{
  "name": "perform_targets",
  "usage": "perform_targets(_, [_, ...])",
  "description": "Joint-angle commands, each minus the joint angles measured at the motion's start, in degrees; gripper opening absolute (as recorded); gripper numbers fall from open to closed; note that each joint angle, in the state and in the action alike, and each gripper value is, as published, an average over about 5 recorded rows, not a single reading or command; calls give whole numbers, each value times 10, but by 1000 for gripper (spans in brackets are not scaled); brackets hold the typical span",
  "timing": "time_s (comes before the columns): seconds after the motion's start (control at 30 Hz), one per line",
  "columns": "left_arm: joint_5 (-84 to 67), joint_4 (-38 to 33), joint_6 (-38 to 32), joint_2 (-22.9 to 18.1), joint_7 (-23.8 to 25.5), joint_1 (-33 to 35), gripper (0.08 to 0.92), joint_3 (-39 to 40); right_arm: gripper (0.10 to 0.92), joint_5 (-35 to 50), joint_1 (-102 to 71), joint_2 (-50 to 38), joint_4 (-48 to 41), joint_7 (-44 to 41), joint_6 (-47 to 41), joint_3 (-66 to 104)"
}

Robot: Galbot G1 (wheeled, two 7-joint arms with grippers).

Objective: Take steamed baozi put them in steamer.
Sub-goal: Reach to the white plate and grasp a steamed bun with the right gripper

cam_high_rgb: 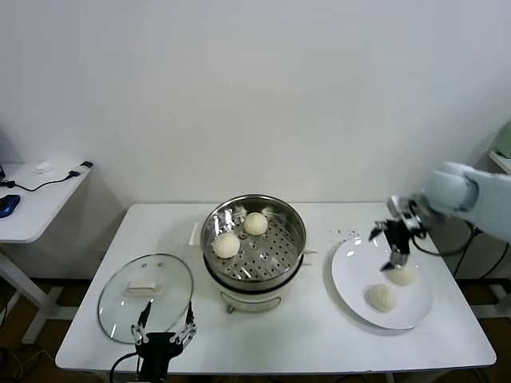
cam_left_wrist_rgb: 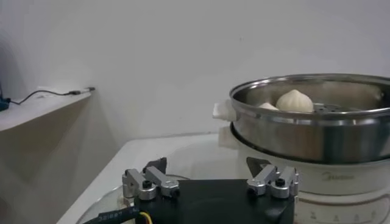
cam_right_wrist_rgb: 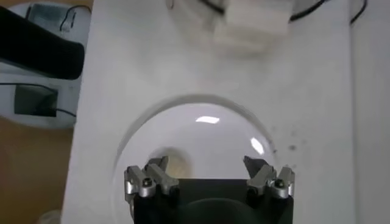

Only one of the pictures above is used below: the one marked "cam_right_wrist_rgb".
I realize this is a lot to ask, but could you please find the black cooker power cord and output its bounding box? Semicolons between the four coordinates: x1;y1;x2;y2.
289;0;368;24

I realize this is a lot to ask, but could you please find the stainless steel steamer basket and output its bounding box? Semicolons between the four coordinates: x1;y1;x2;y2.
224;0;295;33

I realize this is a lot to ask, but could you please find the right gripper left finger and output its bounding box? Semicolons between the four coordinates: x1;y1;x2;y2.
123;155;180;204

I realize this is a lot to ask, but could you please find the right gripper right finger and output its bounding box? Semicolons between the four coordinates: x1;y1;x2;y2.
243;155;296;200

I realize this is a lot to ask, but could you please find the white round plate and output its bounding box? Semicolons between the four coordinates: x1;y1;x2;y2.
111;94;278;224

